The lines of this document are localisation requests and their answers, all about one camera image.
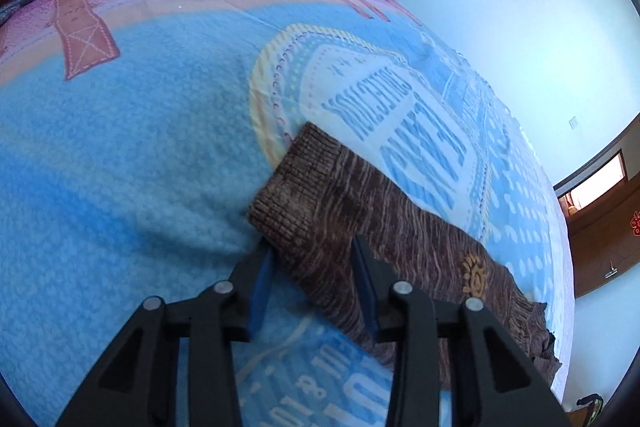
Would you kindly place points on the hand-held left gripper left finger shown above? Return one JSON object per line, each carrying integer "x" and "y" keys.
{"x": 260, "y": 292}

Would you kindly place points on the red door decoration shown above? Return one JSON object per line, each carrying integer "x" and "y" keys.
{"x": 636, "y": 224}

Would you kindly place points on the blue pink printed blanket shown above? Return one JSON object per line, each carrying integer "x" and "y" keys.
{"x": 125, "y": 132}

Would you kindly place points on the brown knitted sweater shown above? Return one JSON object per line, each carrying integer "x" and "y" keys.
{"x": 350, "y": 192}

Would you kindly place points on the brown wooden door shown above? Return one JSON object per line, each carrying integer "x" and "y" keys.
{"x": 600, "y": 247}

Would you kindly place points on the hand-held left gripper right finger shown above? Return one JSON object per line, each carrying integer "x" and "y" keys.
{"x": 362, "y": 289}

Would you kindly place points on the dark object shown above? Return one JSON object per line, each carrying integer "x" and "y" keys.
{"x": 590, "y": 409}

